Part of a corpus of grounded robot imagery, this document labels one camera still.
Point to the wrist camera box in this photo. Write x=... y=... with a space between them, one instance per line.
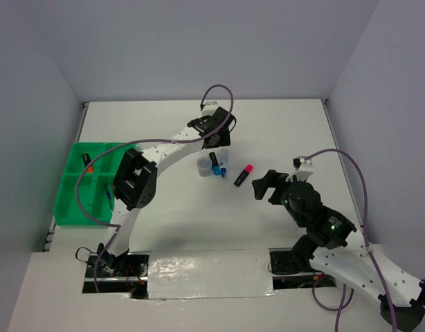
x=304 y=168
x=208 y=108

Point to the clear glue bottle blue cap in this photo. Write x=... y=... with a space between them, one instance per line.
x=223 y=164

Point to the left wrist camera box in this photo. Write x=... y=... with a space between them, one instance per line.
x=208 y=108

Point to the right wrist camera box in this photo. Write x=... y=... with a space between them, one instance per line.
x=304 y=168

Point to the pink-capped black highlighter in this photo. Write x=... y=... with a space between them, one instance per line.
x=243 y=175

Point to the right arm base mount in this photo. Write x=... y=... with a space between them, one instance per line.
x=286 y=274

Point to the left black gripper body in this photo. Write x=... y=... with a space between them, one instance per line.
x=222 y=140

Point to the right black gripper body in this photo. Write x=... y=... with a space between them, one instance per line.
x=279 y=181

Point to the clear jar of paperclips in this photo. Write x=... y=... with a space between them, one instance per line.
x=204 y=166

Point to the green four-compartment plastic bin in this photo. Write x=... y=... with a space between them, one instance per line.
x=91 y=192

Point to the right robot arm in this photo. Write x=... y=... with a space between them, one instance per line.
x=333 y=245

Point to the orange-capped black highlighter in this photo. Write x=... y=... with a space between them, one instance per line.
x=87 y=163

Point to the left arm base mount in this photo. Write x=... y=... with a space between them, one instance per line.
x=131 y=279

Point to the blue-capped black highlighter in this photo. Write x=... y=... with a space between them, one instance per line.
x=215 y=164

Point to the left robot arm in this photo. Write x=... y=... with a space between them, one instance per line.
x=136 y=177

